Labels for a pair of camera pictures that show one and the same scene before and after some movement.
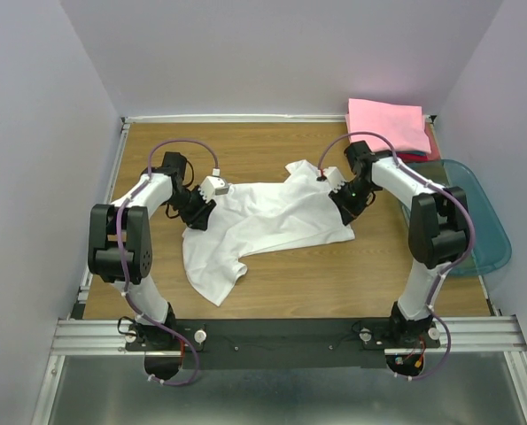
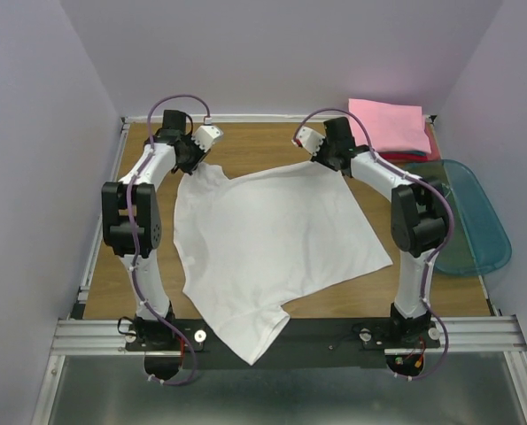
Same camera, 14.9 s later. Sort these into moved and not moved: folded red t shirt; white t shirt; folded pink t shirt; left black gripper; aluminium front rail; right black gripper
Moved: right black gripper; white t shirt; left black gripper
Not moved: folded red t shirt; folded pink t shirt; aluminium front rail
